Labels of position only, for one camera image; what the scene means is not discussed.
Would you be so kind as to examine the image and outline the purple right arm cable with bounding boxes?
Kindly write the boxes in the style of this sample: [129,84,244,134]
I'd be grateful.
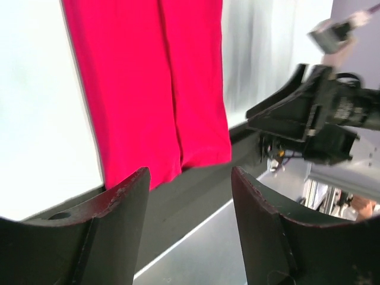
[350,0,380,26]

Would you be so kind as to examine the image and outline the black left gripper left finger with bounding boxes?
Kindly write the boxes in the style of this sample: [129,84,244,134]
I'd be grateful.
[1,167,150,284]

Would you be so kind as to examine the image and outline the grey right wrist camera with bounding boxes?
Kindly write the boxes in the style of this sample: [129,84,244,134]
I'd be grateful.
[308,19,354,54]

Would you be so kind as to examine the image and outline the magenta t shirt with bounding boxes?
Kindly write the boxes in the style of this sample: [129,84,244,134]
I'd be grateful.
[63,1,232,189]

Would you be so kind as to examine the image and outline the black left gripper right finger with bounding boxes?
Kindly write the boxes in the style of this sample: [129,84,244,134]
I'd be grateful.
[231,167,379,285]

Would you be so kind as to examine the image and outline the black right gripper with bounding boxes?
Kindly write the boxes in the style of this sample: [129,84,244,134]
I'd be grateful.
[245,64,379,165]

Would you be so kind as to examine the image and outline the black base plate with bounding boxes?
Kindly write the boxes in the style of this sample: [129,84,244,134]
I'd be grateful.
[20,121,268,268]

